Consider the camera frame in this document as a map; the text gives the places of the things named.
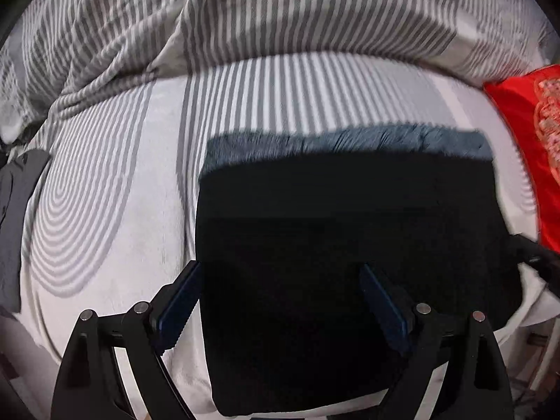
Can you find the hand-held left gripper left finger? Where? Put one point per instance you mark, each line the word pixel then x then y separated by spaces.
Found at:
pixel 179 306

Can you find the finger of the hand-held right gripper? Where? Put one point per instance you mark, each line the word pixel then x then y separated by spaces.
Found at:
pixel 536 253

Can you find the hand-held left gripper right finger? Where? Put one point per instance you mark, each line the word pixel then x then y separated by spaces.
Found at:
pixel 385 310

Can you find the black pants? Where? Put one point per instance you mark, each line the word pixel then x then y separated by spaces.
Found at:
pixel 328 227

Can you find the white striped bed sheet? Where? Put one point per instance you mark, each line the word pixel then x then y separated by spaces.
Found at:
pixel 109 183

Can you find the red embroidered pillow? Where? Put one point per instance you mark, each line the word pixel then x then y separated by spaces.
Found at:
pixel 516 109

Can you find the dark grey cloth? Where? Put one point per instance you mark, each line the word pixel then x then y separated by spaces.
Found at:
pixel 13 236

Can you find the grey striped duvet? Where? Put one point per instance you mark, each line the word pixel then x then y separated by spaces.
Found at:
pixel 262 8

